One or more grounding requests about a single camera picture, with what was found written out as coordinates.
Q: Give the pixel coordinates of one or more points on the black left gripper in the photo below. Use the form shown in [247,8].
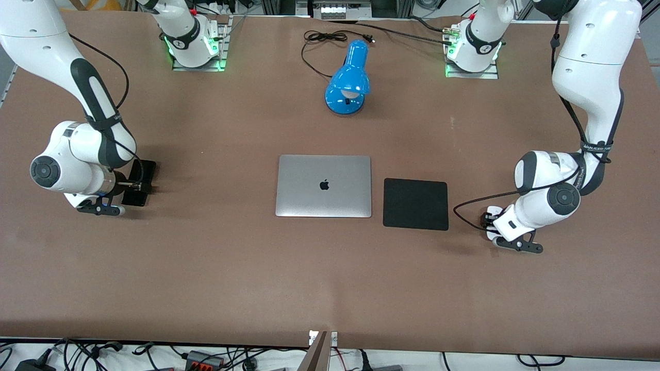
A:
[484,220]

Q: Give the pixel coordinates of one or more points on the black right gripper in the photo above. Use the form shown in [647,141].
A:
[135,181]

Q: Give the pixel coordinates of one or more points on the white computer mouse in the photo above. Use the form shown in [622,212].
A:
[494,210]

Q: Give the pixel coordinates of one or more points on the black smartphone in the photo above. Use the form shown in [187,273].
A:
[143,169]

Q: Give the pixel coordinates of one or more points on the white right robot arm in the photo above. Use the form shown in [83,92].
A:
[77,154]

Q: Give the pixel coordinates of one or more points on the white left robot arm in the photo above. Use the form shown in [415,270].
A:
[588,77]

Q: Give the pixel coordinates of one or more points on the black mouse pad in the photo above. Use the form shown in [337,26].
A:
[415,204]

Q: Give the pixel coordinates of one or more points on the silver closed laptop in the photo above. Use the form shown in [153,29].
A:
[323,186]

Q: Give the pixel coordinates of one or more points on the black red power strip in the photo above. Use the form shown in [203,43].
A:
[203,359]

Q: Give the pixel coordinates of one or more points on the blue desk lamp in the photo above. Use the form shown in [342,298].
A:
[348,82]

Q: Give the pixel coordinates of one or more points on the black power adapter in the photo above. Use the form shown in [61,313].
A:
[33,366]

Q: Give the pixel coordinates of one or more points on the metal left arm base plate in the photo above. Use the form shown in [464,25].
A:
[472,74]

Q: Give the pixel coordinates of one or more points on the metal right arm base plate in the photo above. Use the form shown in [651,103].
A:
[223,49]

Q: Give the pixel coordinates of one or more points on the white label bracket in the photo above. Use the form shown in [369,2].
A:
[333,338]

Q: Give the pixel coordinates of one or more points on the brown wooden camera post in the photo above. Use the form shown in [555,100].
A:
[315,355]

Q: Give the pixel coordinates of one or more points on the aluminium frame rack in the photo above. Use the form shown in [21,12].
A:
[335,7]

